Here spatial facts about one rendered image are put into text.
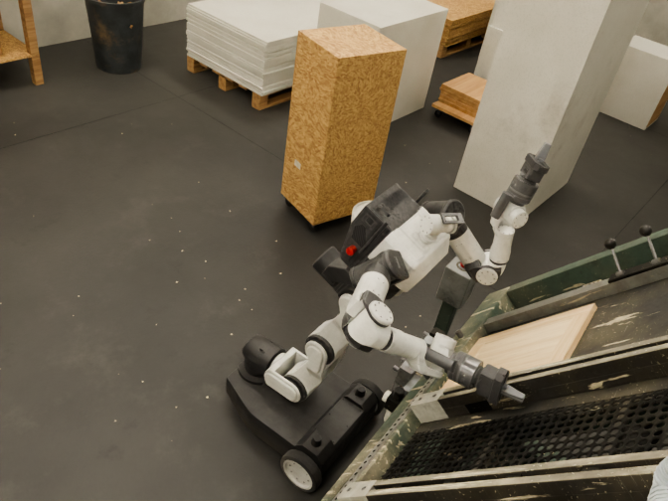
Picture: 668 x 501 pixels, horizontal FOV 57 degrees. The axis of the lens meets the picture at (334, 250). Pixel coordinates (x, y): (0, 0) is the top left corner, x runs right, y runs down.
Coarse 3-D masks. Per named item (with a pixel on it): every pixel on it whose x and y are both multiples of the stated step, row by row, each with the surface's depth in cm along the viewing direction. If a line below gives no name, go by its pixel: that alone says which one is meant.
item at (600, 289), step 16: (656, 272) 189; (592, 288) 204; (608, 288) 201; (624, 288) 197; (544, 304) 218; (560, 304) 214; (576, 304) 210; (496, 320) 234; (512, 320) 229; (528, 320) 225
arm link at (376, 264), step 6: (372, 258) 190; (378, 258) 187; (360, 264) 192; (366, 264) 189; (372, 264) 185; (378, 264) 185; (354, 270) 192; (360, 270) 190; (366, 270) 183; (372, 270) 182; (378, 270) 182; (384, 270) 183; (354, 276) 190; (360, 276) 189; (390, 276) 186; (390, 282) 184
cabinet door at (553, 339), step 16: (592, 304) 198; (544, 320) 211; (560, 320) 203; (576, 320) 195; (496, 336) 225; (512, 336) 216; (528, 336) 208; (544, 336) 200; (560, 336) 192; (576, 336) 185; (480, 352) 221; (496, 352) 212; (512, 352) 204; (528, 352) 196; (544, 352) 189; (560, 352) 182; (512, 368) 193; (528, 368) 185; (448, 384) 211
